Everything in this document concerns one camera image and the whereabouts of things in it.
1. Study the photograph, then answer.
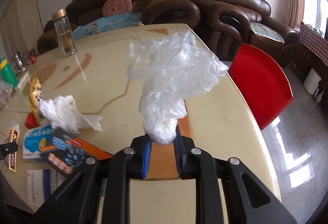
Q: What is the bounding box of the white crumpled tissue paper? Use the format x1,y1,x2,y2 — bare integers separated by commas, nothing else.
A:
38,95,103,134

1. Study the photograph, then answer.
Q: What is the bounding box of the checkered cloth side table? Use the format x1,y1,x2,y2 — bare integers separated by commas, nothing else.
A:
300,22,328,66

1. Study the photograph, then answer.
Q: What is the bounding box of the gold snack wrapper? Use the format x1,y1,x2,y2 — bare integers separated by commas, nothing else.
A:
28,77,43,125

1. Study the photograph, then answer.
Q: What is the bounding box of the white appliance on floor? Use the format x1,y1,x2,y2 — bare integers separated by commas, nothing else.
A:
303,68,322,96

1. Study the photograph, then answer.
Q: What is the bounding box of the green plastic bottle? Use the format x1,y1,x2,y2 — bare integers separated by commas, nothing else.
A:
0,56,18,88

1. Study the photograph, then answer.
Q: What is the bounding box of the red yellow small carton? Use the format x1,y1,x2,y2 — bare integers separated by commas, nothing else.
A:
5,121,20,172

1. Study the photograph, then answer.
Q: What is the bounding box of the clear plastic bag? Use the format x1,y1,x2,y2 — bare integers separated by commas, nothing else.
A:
127,31,228,145

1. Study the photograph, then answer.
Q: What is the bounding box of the blue armchair seat cushion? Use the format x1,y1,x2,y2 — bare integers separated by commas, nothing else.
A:
250,22,285,44

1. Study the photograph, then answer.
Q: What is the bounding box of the beige wooden cabinet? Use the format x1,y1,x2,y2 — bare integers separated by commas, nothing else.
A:
1,0,43,59

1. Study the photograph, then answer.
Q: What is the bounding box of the black orange cardboard box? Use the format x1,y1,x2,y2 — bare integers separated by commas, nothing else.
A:
40,127,112,177

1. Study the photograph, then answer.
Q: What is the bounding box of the clear bag with snacks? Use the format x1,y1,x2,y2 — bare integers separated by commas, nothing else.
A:
0,81,13,109

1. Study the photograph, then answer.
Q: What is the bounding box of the glass bottle with gold cap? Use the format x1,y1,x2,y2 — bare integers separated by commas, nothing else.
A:
52,9,77,57

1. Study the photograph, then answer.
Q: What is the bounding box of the small red box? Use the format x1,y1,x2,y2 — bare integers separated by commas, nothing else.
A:
24,113,39,129

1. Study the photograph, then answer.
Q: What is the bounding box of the long brown leather sofa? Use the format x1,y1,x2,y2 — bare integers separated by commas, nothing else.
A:
36,0,201,55

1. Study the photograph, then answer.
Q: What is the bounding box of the blue patterned sofa cover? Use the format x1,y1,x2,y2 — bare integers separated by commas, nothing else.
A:
72,13,143,41

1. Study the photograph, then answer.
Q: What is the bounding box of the white blue striped medicine box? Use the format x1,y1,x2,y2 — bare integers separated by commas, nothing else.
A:
27,169,66,207

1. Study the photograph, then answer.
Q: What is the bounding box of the glass jar with metal lid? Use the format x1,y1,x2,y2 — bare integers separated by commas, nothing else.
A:
11,51,26,75

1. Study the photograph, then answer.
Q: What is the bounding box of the brown leather armchair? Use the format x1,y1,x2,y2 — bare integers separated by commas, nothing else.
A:
194,0,298,67

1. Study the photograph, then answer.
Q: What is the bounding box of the red plastic chair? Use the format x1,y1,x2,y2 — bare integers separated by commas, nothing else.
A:
228,44,294,130

